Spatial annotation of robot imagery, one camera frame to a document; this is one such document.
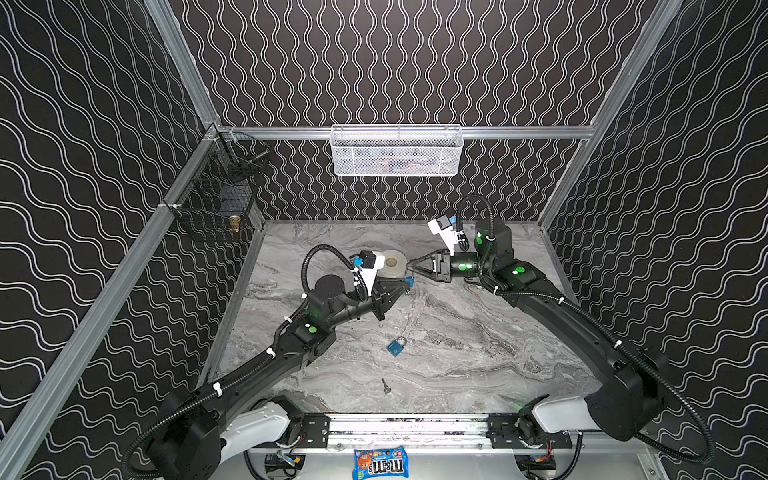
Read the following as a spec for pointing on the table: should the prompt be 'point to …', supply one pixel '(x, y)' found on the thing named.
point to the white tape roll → (395, 264)
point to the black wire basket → (218, 197)
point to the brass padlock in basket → (234, 222)
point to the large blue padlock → (395, 347)
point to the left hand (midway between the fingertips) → (414, 285)
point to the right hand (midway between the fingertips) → (409, 267)
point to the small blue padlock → (410, 280)
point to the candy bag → (380, 462)
